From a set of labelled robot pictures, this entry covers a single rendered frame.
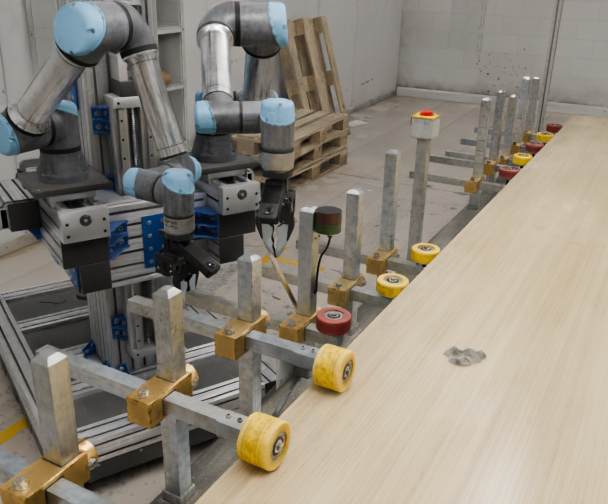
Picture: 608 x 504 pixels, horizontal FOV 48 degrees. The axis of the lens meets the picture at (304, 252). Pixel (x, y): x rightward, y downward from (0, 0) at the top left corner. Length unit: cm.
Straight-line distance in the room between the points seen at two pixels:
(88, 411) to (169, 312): 140
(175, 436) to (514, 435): 59
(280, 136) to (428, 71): 836
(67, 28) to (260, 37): 50
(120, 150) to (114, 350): 76
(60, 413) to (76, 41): 96
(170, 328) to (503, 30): 861
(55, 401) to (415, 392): 66
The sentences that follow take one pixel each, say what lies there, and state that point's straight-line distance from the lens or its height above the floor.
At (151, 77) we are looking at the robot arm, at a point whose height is 137.
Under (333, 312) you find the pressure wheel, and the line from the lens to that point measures 157.
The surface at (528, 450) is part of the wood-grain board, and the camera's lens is 125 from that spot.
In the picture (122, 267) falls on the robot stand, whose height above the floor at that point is 74.
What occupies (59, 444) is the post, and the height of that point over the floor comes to 101.
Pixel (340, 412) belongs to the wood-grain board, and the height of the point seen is 90.
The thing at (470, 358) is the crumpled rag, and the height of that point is 91.
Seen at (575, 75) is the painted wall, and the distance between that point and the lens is 944.
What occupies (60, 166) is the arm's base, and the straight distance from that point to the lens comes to 210.
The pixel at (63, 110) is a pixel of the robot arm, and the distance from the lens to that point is 208.
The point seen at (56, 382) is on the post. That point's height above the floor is 111.
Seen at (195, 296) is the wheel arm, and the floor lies 86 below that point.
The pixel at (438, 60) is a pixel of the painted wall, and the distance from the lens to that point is 977.
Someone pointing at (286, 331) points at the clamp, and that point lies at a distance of 159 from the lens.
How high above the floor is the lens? 164
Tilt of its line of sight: 23 degrees down
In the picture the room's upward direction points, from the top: 1 degrees clockwise
